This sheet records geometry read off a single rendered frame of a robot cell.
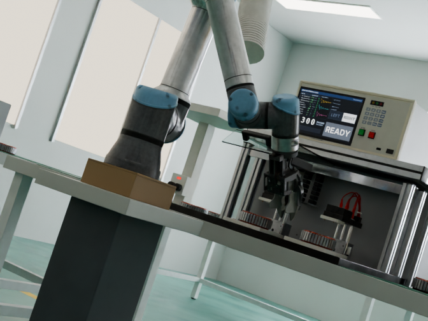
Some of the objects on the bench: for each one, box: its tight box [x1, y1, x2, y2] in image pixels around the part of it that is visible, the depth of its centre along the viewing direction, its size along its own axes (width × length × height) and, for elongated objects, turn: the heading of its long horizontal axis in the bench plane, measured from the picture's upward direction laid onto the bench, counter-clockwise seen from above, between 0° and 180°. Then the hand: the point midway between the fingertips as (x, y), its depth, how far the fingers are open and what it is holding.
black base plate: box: [169, 203, 403, 285], centre depth 253 cm, size 47×64×2 cm
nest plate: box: [283, 236, 348, 260], centre depth 244 cm, size 15×15×1 cm
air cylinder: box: [267, 217, 292, 239], centre depth 271 cm, size 5×8×6 cm
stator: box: [179, 201, 208, 214], centre depth 296 cm, size 11×11×4 cm
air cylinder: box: [328, 236, 353, 260], centre depth 256 cm, size 5×8×6 cm
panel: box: [250, 156, 428, 280], centre depth 273 cm, size 1×66×30 cm, turn 131°
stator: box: [299, 229, 337, 251], centre depth 244 cm, size 11×11×4 cm
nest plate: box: [222, 216, 283, 239], centre depth 259 cm, size 15×15×1 cm
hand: (288, 213), depth 227 cm, fingers open, 3 cm apart
